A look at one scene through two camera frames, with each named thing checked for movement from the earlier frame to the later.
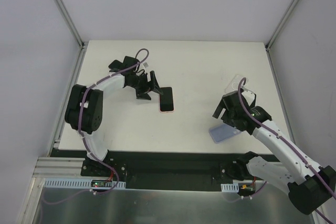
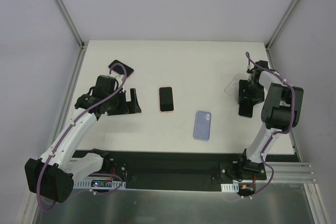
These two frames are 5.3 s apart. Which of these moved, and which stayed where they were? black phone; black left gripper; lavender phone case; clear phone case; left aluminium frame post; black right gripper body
Moved: black right gripper body; lavender phone case; black left gripper
Stayed: left aluminium frame post; clear phone case; black phone
